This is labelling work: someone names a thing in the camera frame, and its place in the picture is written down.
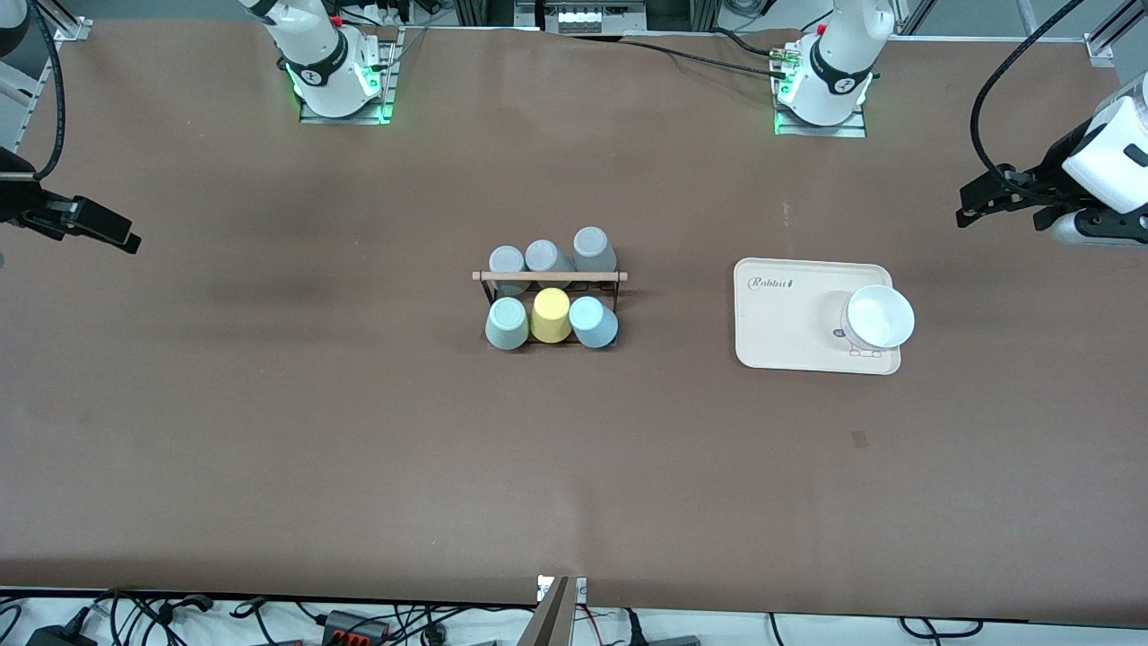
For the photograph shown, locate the pale green cup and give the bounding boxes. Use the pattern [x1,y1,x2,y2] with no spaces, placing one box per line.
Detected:
[485,297,531,352]

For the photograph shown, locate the light blue cup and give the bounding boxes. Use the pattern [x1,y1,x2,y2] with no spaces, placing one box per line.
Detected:
[569,296,620,348]

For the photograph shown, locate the white bowl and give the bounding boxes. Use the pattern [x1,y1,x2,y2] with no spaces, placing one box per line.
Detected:
[843,284,917,351]

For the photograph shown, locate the cream tray with Rabbit print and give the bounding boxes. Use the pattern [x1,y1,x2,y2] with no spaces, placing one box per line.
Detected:
[734,258,901,375]

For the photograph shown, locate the grey cup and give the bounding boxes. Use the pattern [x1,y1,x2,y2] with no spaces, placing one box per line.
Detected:
[525,239,575,290]
[572,226,619,275]
[488,245,532,297]

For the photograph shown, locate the black power adapter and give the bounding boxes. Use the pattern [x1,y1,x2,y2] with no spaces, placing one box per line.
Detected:
[25,624,98,646]

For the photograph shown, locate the yellow cup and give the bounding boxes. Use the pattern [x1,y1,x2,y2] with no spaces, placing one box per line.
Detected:
[529,288,574,345]

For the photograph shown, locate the black connector box orange levers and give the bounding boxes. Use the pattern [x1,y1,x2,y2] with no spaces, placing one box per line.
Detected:
[321,610,393,645]

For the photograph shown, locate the grey device with white sockets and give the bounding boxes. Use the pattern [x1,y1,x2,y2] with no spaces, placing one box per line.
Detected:
[538,0,648,35]

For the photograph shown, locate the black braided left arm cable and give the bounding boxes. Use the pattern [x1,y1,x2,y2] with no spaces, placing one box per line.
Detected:
[971,0,1086,195]

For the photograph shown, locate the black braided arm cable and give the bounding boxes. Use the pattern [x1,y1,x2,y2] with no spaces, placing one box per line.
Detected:
[971,0,1086,195]
[25,0,66,180]

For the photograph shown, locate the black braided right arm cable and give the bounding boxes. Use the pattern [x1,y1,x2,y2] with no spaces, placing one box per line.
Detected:
[25,0,66,180]

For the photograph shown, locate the aluminium frame profile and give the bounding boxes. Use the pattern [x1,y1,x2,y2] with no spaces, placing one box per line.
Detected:
[1083,0,1148,68]
[0,0,93,185]

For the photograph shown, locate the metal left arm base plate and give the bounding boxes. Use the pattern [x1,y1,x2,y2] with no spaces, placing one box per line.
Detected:
[773,40,869,138]

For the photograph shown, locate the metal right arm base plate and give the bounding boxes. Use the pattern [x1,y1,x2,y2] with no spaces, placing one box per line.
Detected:
[299,25,398,125]

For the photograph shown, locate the black cable on table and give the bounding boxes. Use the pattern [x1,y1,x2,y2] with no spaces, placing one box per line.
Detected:
[574,34,783,80]

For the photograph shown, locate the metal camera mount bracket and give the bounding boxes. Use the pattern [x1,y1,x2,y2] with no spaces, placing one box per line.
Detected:
[516,574,588,646]

